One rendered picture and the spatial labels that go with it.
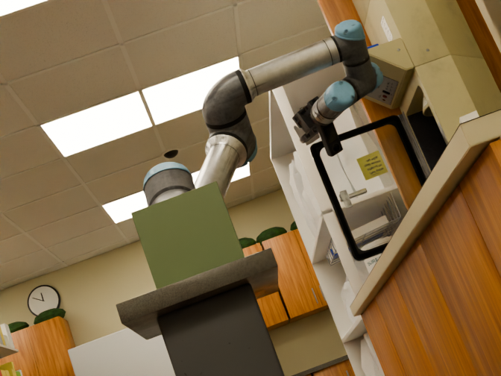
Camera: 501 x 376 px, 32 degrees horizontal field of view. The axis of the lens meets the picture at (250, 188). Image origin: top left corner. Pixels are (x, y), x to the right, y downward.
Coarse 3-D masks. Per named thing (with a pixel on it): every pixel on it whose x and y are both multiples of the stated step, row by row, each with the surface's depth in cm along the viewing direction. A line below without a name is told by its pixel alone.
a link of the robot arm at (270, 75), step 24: (360, 24) 232; (312, 48) 232; (336, 48) 232; (360, 48) 234; (240, 72) 230; (264, 72) 230; (288, 72) 231; (312, 72) 234; (216, 96) 229; (240, 96) 229; (216, 120) 231
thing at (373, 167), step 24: (360, 144) 273; (384, 144) 273; (336, 168) 272; (360, 168) 271; (384, 168) 271; (408, 168) 271; (336, 192) 269; (360, 192) 269; (384, 192) 269; (408, 192) 269; (336, 216) 268; (360, 216) 267; (384, 216) 267; (360, 240) 265; (384, 240) 265
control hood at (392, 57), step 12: (372, 48) 249; (384, 48) 249; (396, 48) 248; (372, 60) 251; (384, 60) 248; (396, 60) 247; (408, 60) 247; (384, 72) 255; (396, 72) 251; (408, 72) 249; (396, 96) 267
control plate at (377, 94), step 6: (384, 78) 258; (390, 78) 257; (384, 84) 262; (390, 84) 260; (396, 84) 258; (378, 90) 268; (390, 90) 264; (372, 96) 274; (378, 96) 272; (390, 96) 268; (384, 102) 274; (390, 102) 272
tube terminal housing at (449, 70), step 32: (384, 0) 253; (416, 0) 252; (448, 0) 263; (384, 32) 264; (416, 32) 250; (448, 32) 253; (416, 64) 247; (448, 64) 247; (480, 64) 258; (416, 96) 260; (448, 96) 244; (480, 96) 248; (448, 128) 242
